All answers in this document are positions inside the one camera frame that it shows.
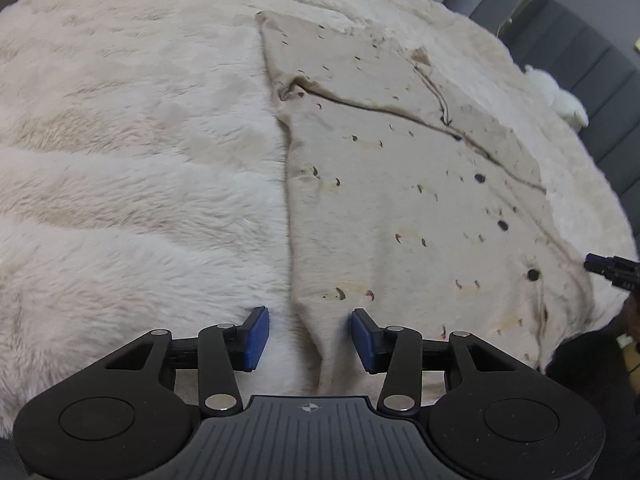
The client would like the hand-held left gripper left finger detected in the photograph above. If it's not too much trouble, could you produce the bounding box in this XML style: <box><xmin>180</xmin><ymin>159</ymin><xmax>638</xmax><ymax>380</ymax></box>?
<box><xmin>104</xmin><ymin>306</ymin><xmax>271</xmax><ymax>418</ymax></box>

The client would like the person's black-clothed leg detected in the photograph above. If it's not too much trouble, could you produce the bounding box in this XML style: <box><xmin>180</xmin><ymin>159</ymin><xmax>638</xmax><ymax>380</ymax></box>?
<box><xmin>545</xmin><ymin>296</ymin><xmax>640</xmax><ymax>413</ymax></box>

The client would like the white plush toy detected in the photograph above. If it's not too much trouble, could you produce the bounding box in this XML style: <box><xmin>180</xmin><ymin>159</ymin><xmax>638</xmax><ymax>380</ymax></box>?
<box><xmin>522</xmin><ymin>64</ymin><xmax>591</xmax><ymax>130</ymax></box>

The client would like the cream fluffy blanket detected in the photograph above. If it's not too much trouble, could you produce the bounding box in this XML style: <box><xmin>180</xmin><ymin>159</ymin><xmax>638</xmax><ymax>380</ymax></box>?
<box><xmin>0</xmin><ymin>0</ymin><xmax>640</xmax><ymax>438</ymax></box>

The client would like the grey padded headboard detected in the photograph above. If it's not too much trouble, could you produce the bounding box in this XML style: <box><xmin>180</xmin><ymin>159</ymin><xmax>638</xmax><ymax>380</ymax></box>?
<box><xmin>374</xmin><ymin>0</ymin><xmax>640</xmax><ymax>203</ymax></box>

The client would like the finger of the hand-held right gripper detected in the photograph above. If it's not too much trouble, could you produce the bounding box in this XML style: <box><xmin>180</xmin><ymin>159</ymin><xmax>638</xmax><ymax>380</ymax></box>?
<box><xmin>583</xmin><ymin>253</ymin><xmax>640</xmax><ymax>292</ymax></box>

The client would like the beige printed pajama top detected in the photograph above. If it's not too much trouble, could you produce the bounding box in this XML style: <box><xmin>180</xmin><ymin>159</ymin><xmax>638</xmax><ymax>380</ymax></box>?
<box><xmin>256</xmin><ymin>10</ymin><xmax>597</xmax><ymax>397</ymax></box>

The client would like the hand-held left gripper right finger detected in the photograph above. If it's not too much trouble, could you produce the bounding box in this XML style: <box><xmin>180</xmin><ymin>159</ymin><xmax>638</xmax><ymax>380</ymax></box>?
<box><xmin>350</xmin><ymin>308</ymin><xmax>517</xmax><ymax>417</ymax></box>

